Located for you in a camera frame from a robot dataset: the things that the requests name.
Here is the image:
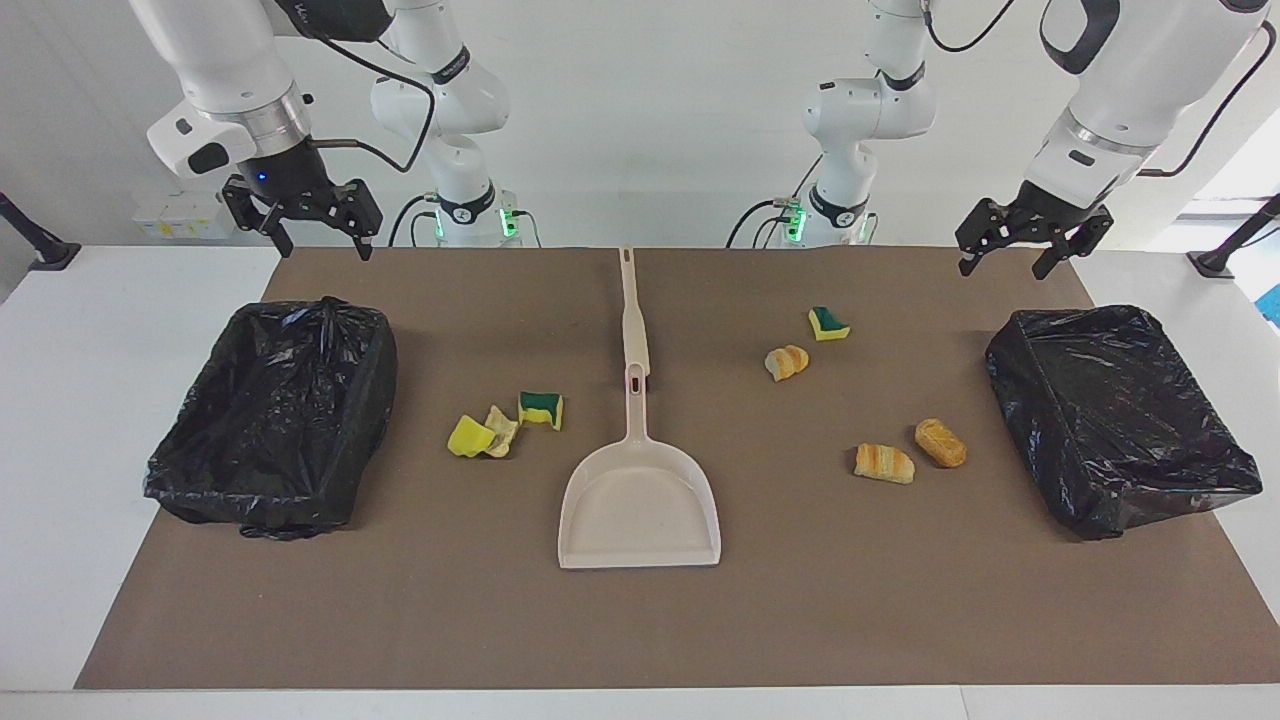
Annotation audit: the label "black bag lined trash bin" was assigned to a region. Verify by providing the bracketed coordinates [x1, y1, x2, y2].
[143, 296, 399, 541]
[984, 305, 1264, 542]

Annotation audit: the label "beige brush with black bristles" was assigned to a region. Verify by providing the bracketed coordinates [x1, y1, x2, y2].
[617, 246, 653, 379]

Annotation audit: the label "brown oval bun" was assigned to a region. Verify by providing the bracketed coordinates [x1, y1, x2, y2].
[914, 418, 968, 469]

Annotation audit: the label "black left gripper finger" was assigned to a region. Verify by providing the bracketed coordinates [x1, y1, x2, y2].
[1032, 205, 1114, 281]
[955, 198, 1021, 278]

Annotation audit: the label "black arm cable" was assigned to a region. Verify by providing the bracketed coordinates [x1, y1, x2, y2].
[300, 28, 438, 173]
[1138, 20, 1280, 179]

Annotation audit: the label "white wall socket boxes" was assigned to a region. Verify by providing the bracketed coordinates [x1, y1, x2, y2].
[133, 190, 239, 241]

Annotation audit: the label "brown table mat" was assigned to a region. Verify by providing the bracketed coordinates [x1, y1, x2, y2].
[75, 247, 1271, 691]

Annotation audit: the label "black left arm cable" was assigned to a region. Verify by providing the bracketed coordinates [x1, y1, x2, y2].
[1138, 20, 1280, 179]

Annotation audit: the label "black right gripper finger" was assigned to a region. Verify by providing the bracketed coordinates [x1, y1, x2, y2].
[325, 180, 384, 263]
[222, 176, 293, 259]

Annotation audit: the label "black camera stand base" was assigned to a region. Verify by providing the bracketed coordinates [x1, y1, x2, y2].
[1187, 193, 1280, 279]
[0, 190, 82, 272]

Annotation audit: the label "striped puff pastry bread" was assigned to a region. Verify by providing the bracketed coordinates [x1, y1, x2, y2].
[854, 443, 916, 485]

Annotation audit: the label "beige plastic dustpan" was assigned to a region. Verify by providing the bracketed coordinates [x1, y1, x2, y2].
[557, 364, 722, 571]

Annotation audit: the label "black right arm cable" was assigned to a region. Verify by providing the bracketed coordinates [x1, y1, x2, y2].
[300, 28, 438, 173]

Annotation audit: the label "black base cable bundle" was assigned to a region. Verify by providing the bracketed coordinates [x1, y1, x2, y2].
[727, 197, 806, 248]

